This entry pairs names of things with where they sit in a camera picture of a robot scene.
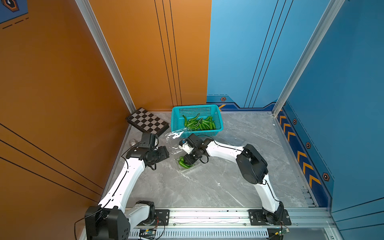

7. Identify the teal plastic basket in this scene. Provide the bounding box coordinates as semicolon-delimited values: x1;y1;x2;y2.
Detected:
171;105;224;137

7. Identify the left circuit board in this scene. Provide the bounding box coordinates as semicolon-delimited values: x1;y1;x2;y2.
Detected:
138;229;157;240

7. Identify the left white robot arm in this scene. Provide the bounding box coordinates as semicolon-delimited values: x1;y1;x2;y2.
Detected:
84;133;169;240

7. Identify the clear pepper container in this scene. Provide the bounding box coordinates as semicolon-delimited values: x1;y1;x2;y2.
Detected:
214;137;239;149
176;154;198;170

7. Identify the right aluminium frame post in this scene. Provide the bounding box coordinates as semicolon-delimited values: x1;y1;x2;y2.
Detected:
272;0;345;118

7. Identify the aluminium frame post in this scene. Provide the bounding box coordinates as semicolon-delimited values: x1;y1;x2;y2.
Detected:
272;0;345;118
75;0;136;113

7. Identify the black white checkerboard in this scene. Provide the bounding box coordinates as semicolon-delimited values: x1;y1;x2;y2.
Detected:
126;108;170;137

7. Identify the green pepper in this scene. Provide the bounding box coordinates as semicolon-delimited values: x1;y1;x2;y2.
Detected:
187;113;200;124
200;119;216;131

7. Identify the left aluminium frame post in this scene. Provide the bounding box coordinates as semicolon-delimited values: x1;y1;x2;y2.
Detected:
75;0;136;113

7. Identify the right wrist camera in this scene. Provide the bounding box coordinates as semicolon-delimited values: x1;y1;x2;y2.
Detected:
179;139;194;154

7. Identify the right circuit board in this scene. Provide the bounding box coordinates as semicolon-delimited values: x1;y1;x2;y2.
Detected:
275;228;290;237

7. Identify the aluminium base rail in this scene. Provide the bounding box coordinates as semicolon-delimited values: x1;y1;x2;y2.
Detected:
127;208;343;240

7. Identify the circuit board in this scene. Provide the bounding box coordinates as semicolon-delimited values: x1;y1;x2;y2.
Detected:
138;229;157;240
275;228;290;237

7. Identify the clear pepper container front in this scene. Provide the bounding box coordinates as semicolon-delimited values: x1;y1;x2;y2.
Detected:
176;154;198;170

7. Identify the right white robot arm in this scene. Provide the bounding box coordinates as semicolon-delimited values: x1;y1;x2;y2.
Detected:
179;134;285;225

